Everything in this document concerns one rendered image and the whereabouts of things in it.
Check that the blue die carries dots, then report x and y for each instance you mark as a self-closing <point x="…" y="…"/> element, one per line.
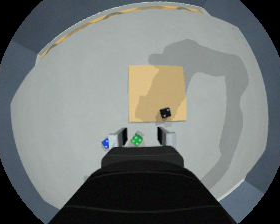
<point x="105" y="143"/>

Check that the tan square mat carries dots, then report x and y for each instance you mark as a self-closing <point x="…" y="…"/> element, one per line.
<point x="154" y="87"/>

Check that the green die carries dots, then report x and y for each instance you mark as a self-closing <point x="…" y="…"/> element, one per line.
<point x="137" y="139"/>

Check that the black die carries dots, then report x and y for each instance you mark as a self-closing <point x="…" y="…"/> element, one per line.
<point x="165" y="112"/>

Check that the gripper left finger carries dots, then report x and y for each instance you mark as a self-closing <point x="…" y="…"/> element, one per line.
<point x="118" y="139"/>

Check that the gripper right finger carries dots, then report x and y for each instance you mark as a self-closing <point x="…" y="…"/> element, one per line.
<point x="165" y="137"/>

